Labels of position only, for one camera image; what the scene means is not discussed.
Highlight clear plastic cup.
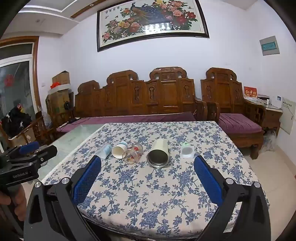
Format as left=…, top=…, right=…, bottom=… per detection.
left=95, top=143, right=114, bottom=159

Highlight white wall panel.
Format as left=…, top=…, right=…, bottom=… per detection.
left=278, top=98, right=296, bottom=135

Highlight flower print glass cup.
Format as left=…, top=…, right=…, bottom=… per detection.
left=122, top=142, right=144, bottom=165

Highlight square purple seat cushion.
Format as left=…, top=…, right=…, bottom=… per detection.
left=218, top=113, right=263, bottom=134

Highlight small cardboard box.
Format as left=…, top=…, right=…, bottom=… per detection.
left=52, top=71, right=71, bottom=87

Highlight pile of dark clothes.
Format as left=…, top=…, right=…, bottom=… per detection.
left=1, top=105, right=32, bottom=138

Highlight cream steel tumbler cup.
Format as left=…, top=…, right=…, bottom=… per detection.
left=147, top=138, right=170, bottom=168

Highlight blue floral tablecloth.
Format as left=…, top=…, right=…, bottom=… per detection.
left=43, top=120, right=270, bottom=232

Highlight white box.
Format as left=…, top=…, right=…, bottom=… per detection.
left=270, top=95, right=284, bottom=108

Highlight large cardboard box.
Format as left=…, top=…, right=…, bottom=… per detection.
left=47, top=89, right=75, bottom=117

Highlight red desk calendar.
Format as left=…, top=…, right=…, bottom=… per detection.
left=244, top=86, right=258, bottom=100

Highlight grey wall electrical box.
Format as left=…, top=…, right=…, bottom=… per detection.
left=259, top=35, right=280, bottom=56

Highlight carved wooden sofa bench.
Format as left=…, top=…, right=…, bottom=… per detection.
left=73, top=67, right=208, bottom=130

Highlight wooden framed glass door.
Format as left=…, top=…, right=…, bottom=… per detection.
left=0, top=36, right=41, bottom=150

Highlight wooden side table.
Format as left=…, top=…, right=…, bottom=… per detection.
left=260, top=101, right=283, bottom=138

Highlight long purple seat cushion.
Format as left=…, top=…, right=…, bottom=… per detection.
left=56, top=111, right=197, bottom=134

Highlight white paper cup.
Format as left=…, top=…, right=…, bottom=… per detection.
left=112, top=141, right=129, bottom=159

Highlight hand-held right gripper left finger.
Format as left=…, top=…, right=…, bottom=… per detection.
left=23, top=155, right=102, bottom=241

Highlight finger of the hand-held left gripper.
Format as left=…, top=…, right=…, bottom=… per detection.
left=6, top=145, right=58, bottom=171
left=4, top=141, right=40, bottom=161

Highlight wooden chair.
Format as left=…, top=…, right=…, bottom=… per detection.
left=27, top=111, right=59, bottom=145

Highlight red window decoration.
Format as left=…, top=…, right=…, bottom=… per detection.
left=4, top=74, right=15, bottom=88

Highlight person's left hand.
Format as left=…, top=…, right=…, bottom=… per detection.
left=0, top=185, right=27, bottom=232

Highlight clear plastic bag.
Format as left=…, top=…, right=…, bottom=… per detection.
left=263, top=129, right=278, bottom=152

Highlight small white square cup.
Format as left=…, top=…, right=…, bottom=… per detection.
left=180, top=143, right=195, bottom=159

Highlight carved wooden armchair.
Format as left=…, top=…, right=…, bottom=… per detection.
left=200, top=67, right=266, bottom=160

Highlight framed peacock flower painting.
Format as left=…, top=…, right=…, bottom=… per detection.
left=97, top=0, right=210, bottom=53

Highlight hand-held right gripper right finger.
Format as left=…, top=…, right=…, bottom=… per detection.
left=194, top=155, right=271, bottom=241

